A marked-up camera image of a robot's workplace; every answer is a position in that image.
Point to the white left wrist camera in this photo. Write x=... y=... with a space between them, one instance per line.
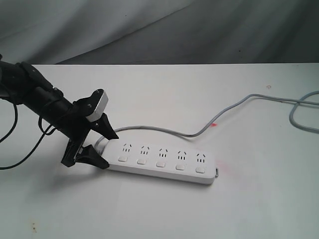
x=95 y=105

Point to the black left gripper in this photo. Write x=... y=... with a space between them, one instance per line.
x=70 y=120

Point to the grey backdrop cloth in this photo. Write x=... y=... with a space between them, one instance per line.
x=159 y=31

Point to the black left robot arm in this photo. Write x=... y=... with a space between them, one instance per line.
x=23 y=84

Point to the white five-outlet power strip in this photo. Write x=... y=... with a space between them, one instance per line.
x=175 y=163

